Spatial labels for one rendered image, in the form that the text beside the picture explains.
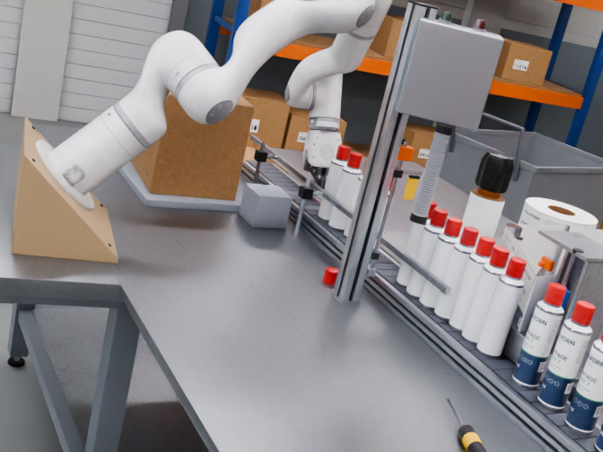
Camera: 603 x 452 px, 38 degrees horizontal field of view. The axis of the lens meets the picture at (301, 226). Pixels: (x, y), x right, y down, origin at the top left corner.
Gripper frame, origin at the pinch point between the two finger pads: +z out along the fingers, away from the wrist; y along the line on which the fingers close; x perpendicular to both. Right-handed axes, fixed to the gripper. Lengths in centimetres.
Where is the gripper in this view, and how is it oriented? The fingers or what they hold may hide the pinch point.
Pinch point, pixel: (320, 186)
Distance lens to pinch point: 240.4
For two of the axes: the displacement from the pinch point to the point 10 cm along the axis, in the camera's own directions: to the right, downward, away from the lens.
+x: -4.8, -0.4, 8.8
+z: -0.6, 10.0, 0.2
